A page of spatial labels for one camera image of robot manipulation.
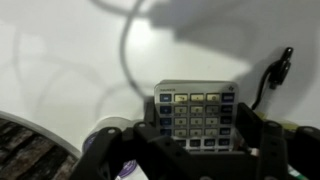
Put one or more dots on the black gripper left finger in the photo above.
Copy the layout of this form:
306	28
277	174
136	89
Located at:
159	157

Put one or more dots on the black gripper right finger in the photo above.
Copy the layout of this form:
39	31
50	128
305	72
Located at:
280	148

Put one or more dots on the grey pocket calculator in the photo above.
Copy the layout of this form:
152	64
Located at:
198	115

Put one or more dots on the yellow green rubber wristbands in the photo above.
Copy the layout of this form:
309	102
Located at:
286	124

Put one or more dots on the black pen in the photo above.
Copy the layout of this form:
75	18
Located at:
274	75

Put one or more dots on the white desk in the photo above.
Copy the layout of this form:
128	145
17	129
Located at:
66	64

